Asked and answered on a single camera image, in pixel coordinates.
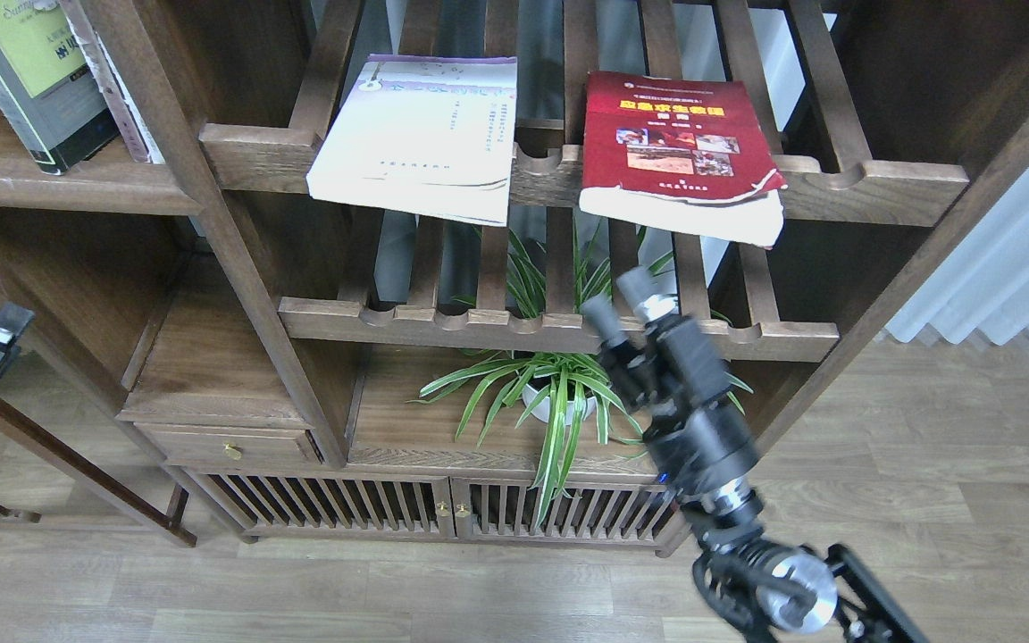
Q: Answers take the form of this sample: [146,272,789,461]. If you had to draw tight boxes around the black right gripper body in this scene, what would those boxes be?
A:
[599,313,758,501]

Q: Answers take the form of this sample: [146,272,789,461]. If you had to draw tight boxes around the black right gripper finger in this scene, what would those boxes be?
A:
[580,293,629,349]

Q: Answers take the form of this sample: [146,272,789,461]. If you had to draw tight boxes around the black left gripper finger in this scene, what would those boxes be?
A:
[0,303,36,347]

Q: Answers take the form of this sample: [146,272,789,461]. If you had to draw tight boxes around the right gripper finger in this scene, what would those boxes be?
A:
[615,267,678,324]

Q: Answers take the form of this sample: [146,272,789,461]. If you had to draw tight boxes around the red paperback book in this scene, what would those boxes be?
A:
[577,71,787,248]

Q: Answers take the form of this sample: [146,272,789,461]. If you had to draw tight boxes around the black green cover book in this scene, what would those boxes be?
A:
[0,1,119,175]

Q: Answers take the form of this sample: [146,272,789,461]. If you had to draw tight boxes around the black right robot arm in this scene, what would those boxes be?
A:
[581,267,927,642]

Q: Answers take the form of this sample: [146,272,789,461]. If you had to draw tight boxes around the green spider plant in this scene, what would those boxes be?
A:
[414,214,754,531]

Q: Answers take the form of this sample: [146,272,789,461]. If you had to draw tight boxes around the white plant pot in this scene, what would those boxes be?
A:
[522,376,598,424]

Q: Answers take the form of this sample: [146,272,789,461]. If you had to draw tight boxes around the small wooden drawer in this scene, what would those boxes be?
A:
[135,423,320,465]

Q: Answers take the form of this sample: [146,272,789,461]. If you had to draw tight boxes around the right slatted cabinet door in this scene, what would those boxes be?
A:
[450,479,690,556]

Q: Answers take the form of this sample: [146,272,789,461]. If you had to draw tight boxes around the slatted cabinet door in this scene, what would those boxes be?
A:
[197,472,456,541]
[450,479,690,556]

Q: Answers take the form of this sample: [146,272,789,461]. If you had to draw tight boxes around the white purple paperback book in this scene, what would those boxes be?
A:
[305,53,518,227]

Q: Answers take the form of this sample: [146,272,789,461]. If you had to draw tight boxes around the dark wooden bookshelf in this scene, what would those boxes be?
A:
[0,1,1029,542]

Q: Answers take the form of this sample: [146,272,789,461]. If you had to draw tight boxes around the dark wooden side furniture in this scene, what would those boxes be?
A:
[0,397,197,547]

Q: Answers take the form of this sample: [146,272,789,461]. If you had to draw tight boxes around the brass drawer knob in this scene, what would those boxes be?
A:
[223,442,244,463]

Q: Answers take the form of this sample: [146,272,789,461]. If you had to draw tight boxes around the thin upright book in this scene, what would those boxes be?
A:
[60,1,166,164]

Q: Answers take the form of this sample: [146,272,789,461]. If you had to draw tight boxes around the left slatted cabinet door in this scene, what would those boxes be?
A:
[197,472,456,541]

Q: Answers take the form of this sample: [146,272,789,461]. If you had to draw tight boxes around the white curtain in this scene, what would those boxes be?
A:
[883,166,1029,346]

